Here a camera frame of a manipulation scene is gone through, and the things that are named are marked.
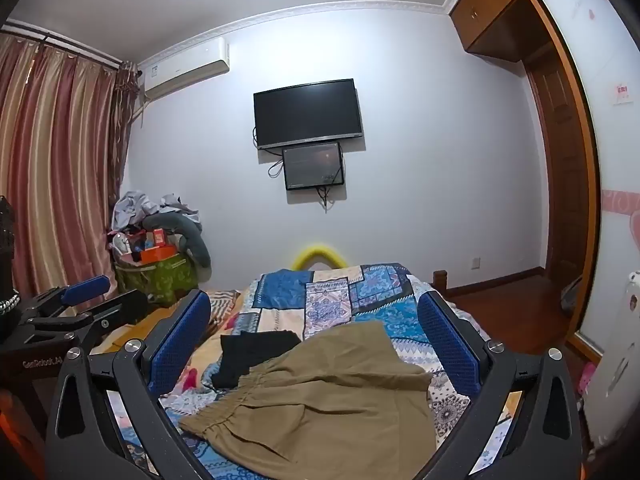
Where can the striped pink curtain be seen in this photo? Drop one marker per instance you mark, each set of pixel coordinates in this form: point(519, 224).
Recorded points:
point(60, 160)

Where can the khaki pants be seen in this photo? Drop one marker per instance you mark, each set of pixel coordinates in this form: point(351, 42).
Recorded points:
point(325, 400)

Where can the curtain rail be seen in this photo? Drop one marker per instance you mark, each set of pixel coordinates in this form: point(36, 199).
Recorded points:
point(60, 40)

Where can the white plastic appliance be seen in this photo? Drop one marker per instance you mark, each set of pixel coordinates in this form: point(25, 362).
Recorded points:
point(617, 360)

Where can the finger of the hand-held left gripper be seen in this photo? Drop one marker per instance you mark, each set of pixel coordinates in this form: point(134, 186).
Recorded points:
point(115, 312)
point(85, 290)

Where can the white air conditioner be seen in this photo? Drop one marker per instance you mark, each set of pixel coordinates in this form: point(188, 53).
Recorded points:
point(185, 67)

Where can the wooden bedpost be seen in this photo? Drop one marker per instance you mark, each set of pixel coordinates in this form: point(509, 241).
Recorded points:
point(439, 280)

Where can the black wall television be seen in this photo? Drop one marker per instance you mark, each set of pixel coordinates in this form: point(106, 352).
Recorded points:
point(307, 110)

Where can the black cloth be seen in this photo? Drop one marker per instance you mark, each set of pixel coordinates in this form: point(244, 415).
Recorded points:
point(250, 355)

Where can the small black wall monitor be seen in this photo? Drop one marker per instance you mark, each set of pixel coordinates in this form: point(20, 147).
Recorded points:
point(312, 165)

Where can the green patterned bag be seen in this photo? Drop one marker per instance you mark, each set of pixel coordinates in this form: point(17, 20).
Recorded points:
point(155, 280)

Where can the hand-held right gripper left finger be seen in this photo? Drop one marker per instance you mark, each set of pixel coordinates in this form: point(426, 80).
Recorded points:
point(182, 340)

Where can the patchwork bedspread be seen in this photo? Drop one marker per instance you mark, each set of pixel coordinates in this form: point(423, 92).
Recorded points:
point(340, 295)

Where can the wooden board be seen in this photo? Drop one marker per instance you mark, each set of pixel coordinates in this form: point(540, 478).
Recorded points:
point(130, 332)

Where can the orange box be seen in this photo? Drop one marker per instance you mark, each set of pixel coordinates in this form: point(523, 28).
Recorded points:
point(157, 255)

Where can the striped cloth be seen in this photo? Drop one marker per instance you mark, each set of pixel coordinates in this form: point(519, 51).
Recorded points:
point(222, 305)

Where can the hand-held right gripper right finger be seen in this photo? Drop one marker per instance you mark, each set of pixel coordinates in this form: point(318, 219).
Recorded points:
point(445, 345)

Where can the wooden overhead cabinet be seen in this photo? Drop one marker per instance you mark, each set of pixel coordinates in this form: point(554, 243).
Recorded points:
point(492, 5)

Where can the pink object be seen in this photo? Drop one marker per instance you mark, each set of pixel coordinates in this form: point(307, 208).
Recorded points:
point(586, 377)

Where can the grey bag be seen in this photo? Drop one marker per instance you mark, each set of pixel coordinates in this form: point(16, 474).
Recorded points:
point(571, 295)

